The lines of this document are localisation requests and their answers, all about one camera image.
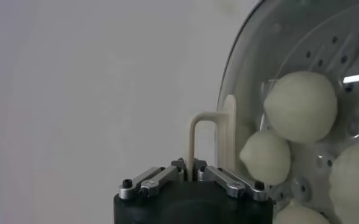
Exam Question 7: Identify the white steamed baozi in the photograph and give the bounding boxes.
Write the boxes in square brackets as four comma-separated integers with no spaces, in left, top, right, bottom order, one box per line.
[263,71,338,144]
[239,130,292,186]
[273,199,332,224]
[329,139,359,224]

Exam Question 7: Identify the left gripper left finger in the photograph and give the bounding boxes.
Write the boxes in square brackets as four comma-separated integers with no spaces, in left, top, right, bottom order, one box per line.
[119,158,186,200]

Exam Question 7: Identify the perforated steel steamer basket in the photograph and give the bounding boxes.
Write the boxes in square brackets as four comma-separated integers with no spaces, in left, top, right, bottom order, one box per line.
[236,0,359,224]

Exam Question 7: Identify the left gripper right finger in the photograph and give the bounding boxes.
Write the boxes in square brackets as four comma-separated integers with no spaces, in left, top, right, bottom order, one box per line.
[197,159,268,201]

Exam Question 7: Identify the glass lid with cream handle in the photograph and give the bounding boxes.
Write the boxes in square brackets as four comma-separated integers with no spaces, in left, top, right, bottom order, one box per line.
[183,0,359,224]

